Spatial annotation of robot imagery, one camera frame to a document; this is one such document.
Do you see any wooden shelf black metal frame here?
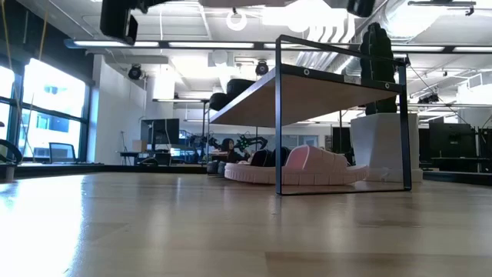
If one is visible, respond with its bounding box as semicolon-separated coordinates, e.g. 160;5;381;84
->
207;33;413;197

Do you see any small dark monitor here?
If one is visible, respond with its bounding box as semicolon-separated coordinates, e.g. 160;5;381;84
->
48;142;77;165

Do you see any person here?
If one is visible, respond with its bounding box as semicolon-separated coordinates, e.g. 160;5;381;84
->
220;138;243;164

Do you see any black computer monitor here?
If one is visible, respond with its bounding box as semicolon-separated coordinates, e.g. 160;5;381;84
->
139;118;181;147

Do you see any black curved cable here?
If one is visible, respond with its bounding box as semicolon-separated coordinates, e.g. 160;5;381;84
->
0;138;24;182

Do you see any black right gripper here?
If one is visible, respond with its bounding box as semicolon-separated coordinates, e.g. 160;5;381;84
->
346;0;376;18

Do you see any white ring lamp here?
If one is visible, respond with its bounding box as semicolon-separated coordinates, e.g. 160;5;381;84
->
225;10;248;33

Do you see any white hexagonal plant pot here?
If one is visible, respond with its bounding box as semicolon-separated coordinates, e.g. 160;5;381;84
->
350;112;424;183

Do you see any green cactus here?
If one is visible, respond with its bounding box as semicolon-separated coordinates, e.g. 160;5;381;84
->
359;22;397;115

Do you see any long dark desk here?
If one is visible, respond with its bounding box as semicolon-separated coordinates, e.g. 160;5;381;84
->
418;155;492;174

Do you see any large dark monitor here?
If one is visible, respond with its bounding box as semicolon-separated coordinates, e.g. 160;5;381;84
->
428;122;478;159

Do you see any silver ceiling duct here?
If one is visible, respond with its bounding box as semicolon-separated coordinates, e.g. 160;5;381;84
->
378;0;428;42

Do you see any pink rubber slide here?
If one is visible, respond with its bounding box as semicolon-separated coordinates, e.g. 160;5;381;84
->
224;145;371;186

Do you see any long ceiling light strip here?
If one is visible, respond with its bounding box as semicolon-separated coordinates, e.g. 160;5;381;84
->
64;39;492;54

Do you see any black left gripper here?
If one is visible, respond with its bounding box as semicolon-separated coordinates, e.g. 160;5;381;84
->
100;0;172;45

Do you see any dark office desk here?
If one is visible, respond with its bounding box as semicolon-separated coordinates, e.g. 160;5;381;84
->
118;149;175;167

